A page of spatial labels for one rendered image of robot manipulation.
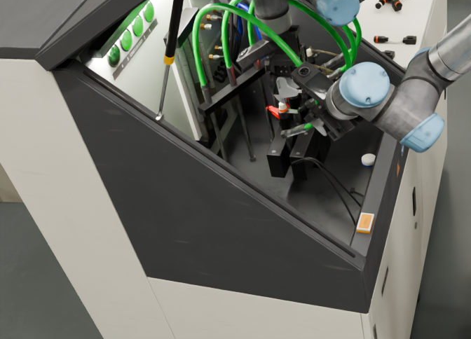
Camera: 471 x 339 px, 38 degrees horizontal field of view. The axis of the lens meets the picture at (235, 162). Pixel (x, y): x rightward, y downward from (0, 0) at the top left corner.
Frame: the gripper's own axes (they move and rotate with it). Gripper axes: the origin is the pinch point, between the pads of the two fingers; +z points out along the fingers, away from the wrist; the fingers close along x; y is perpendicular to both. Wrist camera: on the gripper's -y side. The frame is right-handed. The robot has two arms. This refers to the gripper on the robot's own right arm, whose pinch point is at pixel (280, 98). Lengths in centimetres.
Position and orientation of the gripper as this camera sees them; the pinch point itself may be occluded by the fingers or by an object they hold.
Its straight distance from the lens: 165.8
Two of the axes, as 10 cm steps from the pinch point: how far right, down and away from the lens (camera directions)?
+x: 3.3, -6.7, 6.6
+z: 2.0, 7.3, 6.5
